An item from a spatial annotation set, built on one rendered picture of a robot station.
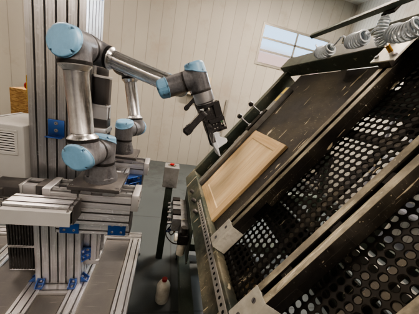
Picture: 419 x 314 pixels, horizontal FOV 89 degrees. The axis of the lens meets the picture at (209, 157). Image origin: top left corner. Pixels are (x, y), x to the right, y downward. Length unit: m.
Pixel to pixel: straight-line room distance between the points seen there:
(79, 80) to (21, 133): 0.51
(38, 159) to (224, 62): 3.86
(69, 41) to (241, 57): 4.07
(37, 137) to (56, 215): 0.46
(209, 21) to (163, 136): 2.38
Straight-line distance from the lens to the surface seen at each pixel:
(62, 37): 0.96
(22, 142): 1.37
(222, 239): 0.98
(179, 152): 4.70
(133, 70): 1.00
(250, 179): 1.16
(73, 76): 0.96
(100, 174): 1.12
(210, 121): 0.82
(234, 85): 4.70
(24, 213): 1.17
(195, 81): 0.81
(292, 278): 0.68
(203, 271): 1.01
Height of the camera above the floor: 1.53
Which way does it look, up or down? 16 degrees down
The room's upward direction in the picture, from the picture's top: 11 degrees clockwise
